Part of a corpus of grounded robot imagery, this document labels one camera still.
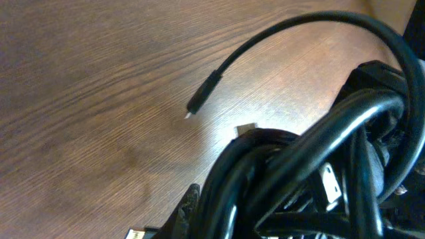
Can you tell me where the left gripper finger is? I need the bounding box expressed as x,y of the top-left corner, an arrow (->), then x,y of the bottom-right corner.
159,184 -> 200,239

